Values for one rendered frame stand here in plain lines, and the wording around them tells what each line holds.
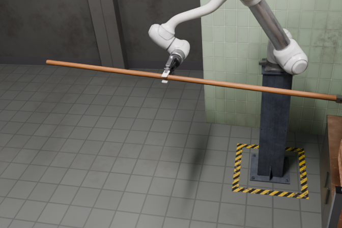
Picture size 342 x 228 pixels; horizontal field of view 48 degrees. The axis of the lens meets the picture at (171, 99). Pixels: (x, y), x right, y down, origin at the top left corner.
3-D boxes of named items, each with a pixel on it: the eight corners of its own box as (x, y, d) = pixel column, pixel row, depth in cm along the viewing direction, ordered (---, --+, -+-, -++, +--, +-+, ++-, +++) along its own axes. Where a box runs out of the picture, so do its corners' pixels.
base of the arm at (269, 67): (259, 59, 280) (259, 52, 277) (290, 60, 275) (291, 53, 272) (258, 72, 266) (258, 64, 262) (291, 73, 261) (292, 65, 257)
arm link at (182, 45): (180, 65, 245) (163, 53, 244) (186, 54, 257) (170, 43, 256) (189, 54, 238) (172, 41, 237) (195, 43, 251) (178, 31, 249)
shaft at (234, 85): (46, 65, 241) (45, 61, 239) (48, 62, 243) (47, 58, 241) (336, 102, 197) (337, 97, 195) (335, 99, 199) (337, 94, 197)
